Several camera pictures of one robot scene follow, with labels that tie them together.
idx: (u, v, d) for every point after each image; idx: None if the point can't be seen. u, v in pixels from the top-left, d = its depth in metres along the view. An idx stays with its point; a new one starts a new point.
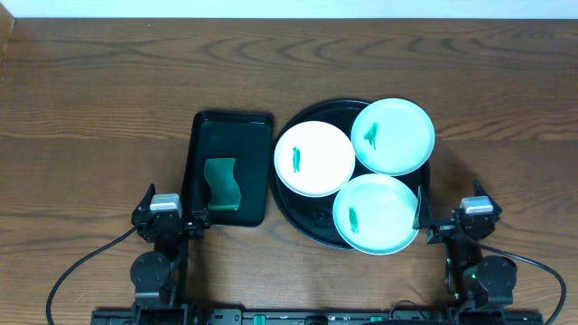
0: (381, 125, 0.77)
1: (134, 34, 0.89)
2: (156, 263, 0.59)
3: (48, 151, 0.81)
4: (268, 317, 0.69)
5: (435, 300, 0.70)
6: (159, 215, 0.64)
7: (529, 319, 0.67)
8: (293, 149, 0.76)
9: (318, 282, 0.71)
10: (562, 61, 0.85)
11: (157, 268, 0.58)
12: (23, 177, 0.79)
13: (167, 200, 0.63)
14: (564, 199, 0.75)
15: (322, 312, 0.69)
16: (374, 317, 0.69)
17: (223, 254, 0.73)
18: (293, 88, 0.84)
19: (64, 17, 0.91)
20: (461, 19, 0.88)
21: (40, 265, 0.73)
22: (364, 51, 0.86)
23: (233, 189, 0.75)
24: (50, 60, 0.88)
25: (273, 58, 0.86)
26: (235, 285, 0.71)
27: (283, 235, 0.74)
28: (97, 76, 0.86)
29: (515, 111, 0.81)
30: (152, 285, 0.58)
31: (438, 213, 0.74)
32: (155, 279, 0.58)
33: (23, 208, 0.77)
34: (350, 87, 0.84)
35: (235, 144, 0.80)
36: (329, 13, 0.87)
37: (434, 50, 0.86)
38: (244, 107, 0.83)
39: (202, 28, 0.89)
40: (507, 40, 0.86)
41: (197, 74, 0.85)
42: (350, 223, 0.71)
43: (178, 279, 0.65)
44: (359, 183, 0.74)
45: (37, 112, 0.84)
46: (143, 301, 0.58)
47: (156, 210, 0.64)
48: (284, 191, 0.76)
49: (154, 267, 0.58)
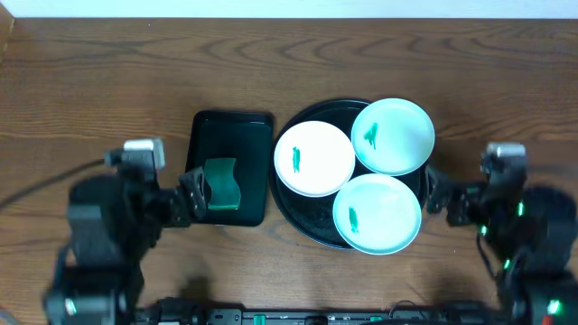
0: (381, 125, 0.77)
1: (134, 34, 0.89)
2: (108, 181, 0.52)
3: (49, 151, 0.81)
4: (267, 317, 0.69)
5: (435, 300, 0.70)
6: (130, 161, 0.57)
7: None
8: (293, 148, 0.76)
9: (318, 282, 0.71)
10: (562, 61, 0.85)
11: (108, 185, 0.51)
12: (22, 177, 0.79)
13: (141, 143, 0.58)
14: None
15: (322, 312, 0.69)
16: (374, 317, 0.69)
17: (223, 255, 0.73)
18: (293, 88, 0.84)
19: (64, 17, 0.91)
20: (461, 19, 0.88)
21: (40, 266, 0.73)
22: (364, 51, 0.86)
23: (233, 188, 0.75)
24: (50, 60, 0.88)
25: (273, 57, 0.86)
26: (235, 285, 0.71)
27: (283, 235, 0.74)
28: (98, 76, 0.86)
29: (515, 111, 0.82)
30: (94, 202, 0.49)
31: None
32: (101, 197, 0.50)
33: (24, 209, 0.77)
34: (351, 87, 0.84)
35: (236, 145, 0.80)
36: (328, 13, 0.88)
37: (434, 50, 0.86)
38: (244, 107, 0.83)
39: (202, 27, 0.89)
40: (506, 40, 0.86)
41: (197, 73, 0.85)
42: (350, 223, 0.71)
43: (132, 235, 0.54)
44: (360, 183, 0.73)
45: (37, 113, 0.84)
46: (79, 225, 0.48)
47: (127, 154, 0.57)
48: (284, 191, 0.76)
49: (106, 184, 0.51)
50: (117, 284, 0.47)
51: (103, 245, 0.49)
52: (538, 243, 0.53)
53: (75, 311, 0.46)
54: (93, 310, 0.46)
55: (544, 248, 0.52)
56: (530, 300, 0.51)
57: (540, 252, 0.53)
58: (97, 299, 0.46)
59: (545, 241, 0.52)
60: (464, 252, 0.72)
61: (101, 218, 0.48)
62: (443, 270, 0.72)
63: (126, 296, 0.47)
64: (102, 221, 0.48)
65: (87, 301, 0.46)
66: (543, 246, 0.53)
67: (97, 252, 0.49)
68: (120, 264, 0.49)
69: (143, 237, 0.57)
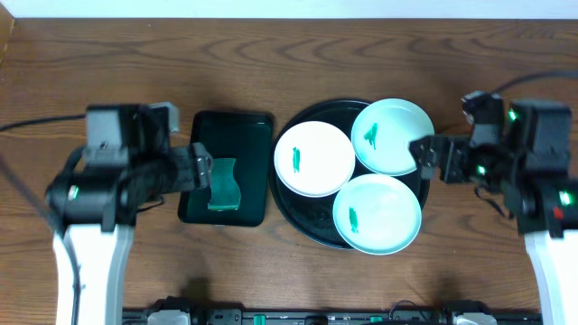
0: (381, 125, 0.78)
1: (134, 34, 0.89)
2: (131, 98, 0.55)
3: (49, 151, 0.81)
4: (268, 317, 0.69)
5: (434, 300, 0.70)
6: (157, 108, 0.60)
7: (528, 319, 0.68)
8: (293, 149, 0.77)
9: (318, 282, 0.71)
10: (561, 61, 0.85)
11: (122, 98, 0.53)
12: (22, 177, 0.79)
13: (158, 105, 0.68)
14: None
15: (322, 312, 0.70)
16: (374, 317, 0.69)
17: (224, 255, 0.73)
18: (293, 88, 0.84)
19: (64, 17, 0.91)
20: (461, 19, 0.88)
21: (40, 266, 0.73)
22: (364, 51, 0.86)
23: (233, 189, 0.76)
24: (50, 61, 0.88)
25: (273, 58, 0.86)
26: (235, 285, 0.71)
27: (283, 235, 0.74)
28: (98, 76, 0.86)
29: None
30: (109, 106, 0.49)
31: (438, 212, 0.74)
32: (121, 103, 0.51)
33: (24, 209, 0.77)
34: (350, 87, 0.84)
35: (236, 145, 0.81)
36: (328, 13, 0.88)
37: (433, 50, 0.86)
38: (244, 107, 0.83)
39: (202, 28, 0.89)
40: (506, 40, 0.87)
41: (197, 74, 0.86)
42: (350, 223, 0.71)
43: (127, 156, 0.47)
44: (360, 183, 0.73)
45: (37, 113, 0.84)
46: (92, 124, 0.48)
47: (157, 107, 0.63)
48: (284, 191, 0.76)
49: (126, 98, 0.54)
50: (126, 177, 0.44)
51: (118, 145, 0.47)
52: (533, 145, 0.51)
53: (77, 193, 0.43)
54: (95, 199, 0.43)
55: (544, 147, 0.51)
56: (541, 196, 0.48)
57: (540, 151, 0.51)
58: (102, 189, 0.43)
59: (542, 143, 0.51)
60: (464, 252, 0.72)
61: (116, 114, 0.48)
62: (443, 270, 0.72)
63: (128, 192, 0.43)
64: (120, 123, 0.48)
65: (92, 189, 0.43)
66: (542, 146, 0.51)
67: (103, 160, 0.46)
68: (129, 164, 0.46)
69: (164, 160, 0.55)
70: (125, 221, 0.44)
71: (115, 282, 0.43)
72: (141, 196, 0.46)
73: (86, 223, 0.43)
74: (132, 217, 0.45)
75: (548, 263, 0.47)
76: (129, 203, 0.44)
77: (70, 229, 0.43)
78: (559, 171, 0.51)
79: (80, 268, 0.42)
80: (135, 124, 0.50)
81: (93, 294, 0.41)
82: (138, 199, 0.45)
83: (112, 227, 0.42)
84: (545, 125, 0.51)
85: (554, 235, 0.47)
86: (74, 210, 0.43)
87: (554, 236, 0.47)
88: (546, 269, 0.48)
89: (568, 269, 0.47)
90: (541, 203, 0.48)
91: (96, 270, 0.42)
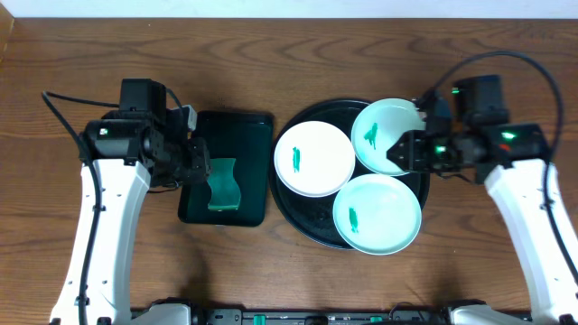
0: (381, 125, 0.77)
1: (134, 34, 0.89)
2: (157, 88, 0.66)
3: (49, 151, 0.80)
4: (268, 317, 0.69)
5: (435, 300, 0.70)
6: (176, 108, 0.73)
7: (528, 319, 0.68)
8: (293, 149, 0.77)
9: (318, 282, 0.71)
10: (562, 61, 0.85)
11: None
12: (22, 177, 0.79)
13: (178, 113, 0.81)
14: (564, 200, 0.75)
15: (322, 312, 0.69)
16: (374, 317, 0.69)
17: (223, 255, 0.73)
18: (293, 88, 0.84)
19: (64, 16, 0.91)
20: (461, 19, 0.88)
21: (41, 266, 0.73)
22: (364, 51, 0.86)
23: (233, 189, 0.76)
24: (50, 61, 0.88)
25: (273, 58, 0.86)
26: (235, 286, 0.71)
27: (283, 235, 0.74)
28: (98, 76, 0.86)
29: (514, 111, 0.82)
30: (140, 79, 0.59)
31: (438, 213, 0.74)
32: None
33: (24, 209, 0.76)
34: (351, 87, 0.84)
35: (235, 145, 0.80)
36: (328, 13, 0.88)
37: (434, 50, 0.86)
38: (244, 107, 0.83)
39: (203, 28, 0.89)
40: (506, 40, 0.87)
41: (197, 74, 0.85)
42: (350, 223, 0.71)
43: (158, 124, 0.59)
44: (359, 183, 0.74)
45: (37, 112, 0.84)
46: (127, 89, 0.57)
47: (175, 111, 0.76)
48: (284, 191, 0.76)
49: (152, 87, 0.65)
50: (149, 128, 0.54)
51: (144, 109, 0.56)
52: (476, 107, 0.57)
53: (107, 133, 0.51)
54: (121, 140, 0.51)
55: (486, 108, 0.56)
56: (489, 141, 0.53)
57: (483, 110, 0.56)
58: (128, 133, 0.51)
59: (483, 104, 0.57)
60: (464, 252, 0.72)
61: (149, 84, 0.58)
62: (443, 270, 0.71)
63: (151, 141, 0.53)
64: (148, 91, 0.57)
65: (120, 130, 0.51)
66: (484, 107, 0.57)
67: (135, 115, 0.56)
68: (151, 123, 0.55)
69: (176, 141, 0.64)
70: (144, 163, 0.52)
71: (128, 210, 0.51)
72: (161, 152, 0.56)
73: (111, 157, 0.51)
74: (149, 164, 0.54)
75: (505, 189, 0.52)
76: (149, 151, 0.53)
77: (97, 161, 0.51)
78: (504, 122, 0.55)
79: (104, 193, 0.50)
80: (160, 99, 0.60)
81: (112, 215, 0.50)
82: (157, 151, 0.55)
83: (132, 160, 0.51)
84: (484, 89, 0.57)
85: (501, 163, 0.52)
86: (103, 145, 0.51)
87: (501, 165, 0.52)
88: (506, 195, 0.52)
89: (524, 193, 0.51)
90: (489, 146, 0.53)
91: (116, 197, 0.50)
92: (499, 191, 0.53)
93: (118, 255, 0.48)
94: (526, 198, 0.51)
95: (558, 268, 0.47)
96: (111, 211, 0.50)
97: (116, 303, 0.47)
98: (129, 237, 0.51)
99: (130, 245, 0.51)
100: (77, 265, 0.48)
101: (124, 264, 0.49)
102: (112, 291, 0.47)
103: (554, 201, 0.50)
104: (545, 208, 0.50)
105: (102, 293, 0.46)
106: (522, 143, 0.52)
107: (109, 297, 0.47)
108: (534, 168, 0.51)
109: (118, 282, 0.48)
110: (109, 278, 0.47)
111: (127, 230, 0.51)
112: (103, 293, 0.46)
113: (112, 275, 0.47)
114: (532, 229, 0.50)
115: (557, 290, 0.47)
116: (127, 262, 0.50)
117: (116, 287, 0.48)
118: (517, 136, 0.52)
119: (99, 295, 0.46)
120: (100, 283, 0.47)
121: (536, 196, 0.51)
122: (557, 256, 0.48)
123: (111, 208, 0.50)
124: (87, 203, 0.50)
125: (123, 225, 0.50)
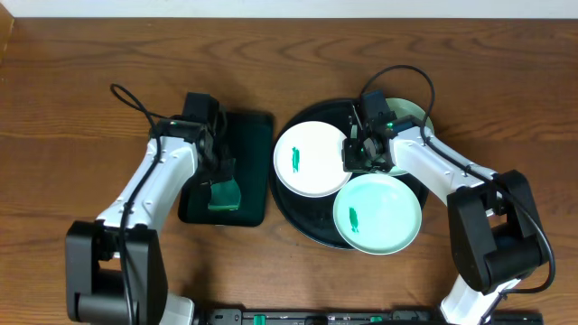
0: None
1: (133, 34, 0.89)
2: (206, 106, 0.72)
3: (49, 151, 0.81)
4: (268, 317, 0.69)
5: (434, 300, 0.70)
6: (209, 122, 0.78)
7: (528, 319, 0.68)
8: (293, 149, 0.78)
9: (318, 282, 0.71)
10: (563, 61, 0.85)
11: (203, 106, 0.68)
12: (23, 178, 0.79)
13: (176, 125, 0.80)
14: (565, 199, 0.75)
15: (322, 312, 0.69)
16: (374, 317, 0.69)
17: (224, 255, 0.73)
18: (293, 88, 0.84)
19: (64, 17, 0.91)
20: (461, 19, 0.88)
21: (40, 266, 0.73)
22: (364, 51, 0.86)
23: (233, 188, 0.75)
24: (50, 60, 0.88)
25: (273, 57, 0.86)
26: (234, 285, 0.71)
27: (283, 236, 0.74)
28: (97, 76, 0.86)
29: (515, 111, 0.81)
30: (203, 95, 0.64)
31: (437, 212, 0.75)
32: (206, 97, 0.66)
33: (23, 209, 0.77)
34: (350, 87, 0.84)
35: (235, 145, 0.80)
36: (328, 13, 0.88)
37: (434, 50, 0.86)
38: (244, 108, 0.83)
39: (202, 28, 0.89)
40: (507, 40, 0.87)
41: (197, 73, 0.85)
42: (350, 223, 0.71)
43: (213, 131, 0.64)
44: (359, 183, 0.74)
45: (37, 113, 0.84)
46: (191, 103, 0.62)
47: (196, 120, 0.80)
48: (284, 192, 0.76)
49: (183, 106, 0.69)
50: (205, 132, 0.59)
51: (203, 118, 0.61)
52: (368, 116, 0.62)
53: (176, 125, 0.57)
54: (183, 132, 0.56)
55: (376, 114, 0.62)
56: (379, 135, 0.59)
57: (373, 116, 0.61)
58: (191, 130, 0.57)
59: (372, 111, 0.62)
60: None
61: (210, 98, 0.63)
62: (443, 269, 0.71)
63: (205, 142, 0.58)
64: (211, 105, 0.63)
65: (187, 127, 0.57)
66: (375, 115, 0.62)
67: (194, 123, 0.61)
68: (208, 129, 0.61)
69: (219, 150, 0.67)
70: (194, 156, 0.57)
71: (179, 171, 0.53)
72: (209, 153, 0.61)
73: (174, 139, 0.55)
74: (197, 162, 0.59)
75: (397, 150, 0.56)
76: (202, 149, 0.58)
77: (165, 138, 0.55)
78: (394, 119, 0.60)
79: (164, 153, 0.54)
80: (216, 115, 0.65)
81: (167, 166, 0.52)
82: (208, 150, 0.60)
83: (191, 142, 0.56)
84: (368, 100, 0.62)
85: (391, 139, 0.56)
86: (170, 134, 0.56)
87: (390, 140, 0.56)
88: (401, 155, 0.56)
89: (406, 141, 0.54)
90: (382, 141, 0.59)
91: (173, 157, 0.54)
92: (399, 160, 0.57)
93: (163, 190, 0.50)
94: (407, 143, 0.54)
95: (447, 172, 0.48)
96: (167, 164, 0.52)
97: (152, 219, 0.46)
98: (172, 191, 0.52)
99: (171, 200, 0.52)
100: (128, 190, 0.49)
101: (164, 204, 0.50)
102: (153, 210, 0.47)
103: (435, 141, 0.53)
104: (426, 143, 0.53)
105: (144, 209, 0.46)
106: (402, 126, 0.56)
107: (151, 214, 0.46)
108: (412, 131, 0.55)
109: (158, 212, 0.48)
110: (153, 201, 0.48)
111: (174, 185, 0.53)
112: (145, 209, 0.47)
113: (156, 200, 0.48)
114: (422, 164, 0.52)
115: (452, 183, 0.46)
116: (165, 208, 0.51)
117: (156, 213, 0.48)
118: (397, 127, 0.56)
119: (142, 210, 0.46)
120: (145, 201, 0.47)
121: (416, 140, 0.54)
122: (443, 165, 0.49)
123: (168, 162, 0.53)
124: (146, 159, 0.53)
125: (173, 174, 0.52)
